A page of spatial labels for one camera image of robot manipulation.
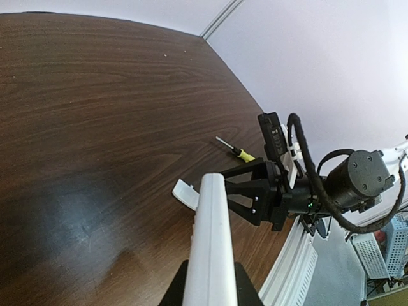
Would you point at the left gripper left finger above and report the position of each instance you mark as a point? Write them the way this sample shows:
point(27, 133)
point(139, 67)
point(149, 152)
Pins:
point(175, 293)

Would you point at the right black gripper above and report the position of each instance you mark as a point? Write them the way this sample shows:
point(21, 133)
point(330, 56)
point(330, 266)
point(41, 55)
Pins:
point(287, 202)

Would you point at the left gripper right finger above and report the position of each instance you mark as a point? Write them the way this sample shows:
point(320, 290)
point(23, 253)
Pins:
point(246, 292)

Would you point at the yellow handled screwdriver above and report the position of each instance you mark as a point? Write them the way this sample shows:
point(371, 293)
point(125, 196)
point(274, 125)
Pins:
point(239, 153)

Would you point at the white remote control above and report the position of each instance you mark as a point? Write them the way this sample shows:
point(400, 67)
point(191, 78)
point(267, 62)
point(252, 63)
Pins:
point(210, 277)

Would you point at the white battery cover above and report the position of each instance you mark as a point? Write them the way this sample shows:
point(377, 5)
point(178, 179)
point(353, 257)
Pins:
point(186, 194)

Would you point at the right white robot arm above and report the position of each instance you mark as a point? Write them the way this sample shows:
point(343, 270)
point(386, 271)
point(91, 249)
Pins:
point(356, 184)

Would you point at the white perforated metal box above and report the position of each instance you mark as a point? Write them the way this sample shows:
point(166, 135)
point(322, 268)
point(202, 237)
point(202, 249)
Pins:
point(383, 256)

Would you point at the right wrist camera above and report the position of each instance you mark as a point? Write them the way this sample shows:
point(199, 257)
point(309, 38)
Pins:
point(280, 148)

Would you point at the front aluminium rail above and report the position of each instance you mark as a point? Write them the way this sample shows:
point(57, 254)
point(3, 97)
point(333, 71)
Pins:
point(289, 280)

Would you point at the right aluminium frame post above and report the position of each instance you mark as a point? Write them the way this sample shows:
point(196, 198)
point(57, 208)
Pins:
point(218, 20)

